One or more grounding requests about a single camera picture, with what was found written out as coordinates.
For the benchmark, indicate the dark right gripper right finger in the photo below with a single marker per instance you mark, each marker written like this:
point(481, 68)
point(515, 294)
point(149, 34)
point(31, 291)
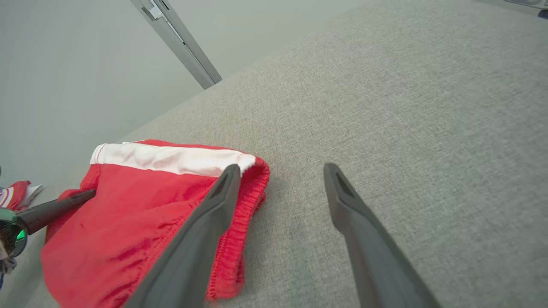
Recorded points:
point(376, 265)

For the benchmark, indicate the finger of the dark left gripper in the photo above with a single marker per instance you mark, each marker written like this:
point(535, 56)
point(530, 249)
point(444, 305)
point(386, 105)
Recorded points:
point(55, 209)

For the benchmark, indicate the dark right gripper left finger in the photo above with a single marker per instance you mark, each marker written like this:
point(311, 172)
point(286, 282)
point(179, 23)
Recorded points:
point(192, 256)

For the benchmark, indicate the red basketball jersey shirt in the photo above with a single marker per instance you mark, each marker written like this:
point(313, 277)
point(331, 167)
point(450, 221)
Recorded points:
point(17, 192)

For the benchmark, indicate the red shorts white stripe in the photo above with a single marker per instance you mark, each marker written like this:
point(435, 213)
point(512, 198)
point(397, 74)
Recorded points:
point(128, 222)

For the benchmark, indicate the grey fabric sofa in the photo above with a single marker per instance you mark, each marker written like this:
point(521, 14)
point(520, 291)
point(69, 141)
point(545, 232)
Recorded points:
point(406, 107)

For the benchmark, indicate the grey partition post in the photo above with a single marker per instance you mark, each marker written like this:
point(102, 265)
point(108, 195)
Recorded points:
point(184, 42)

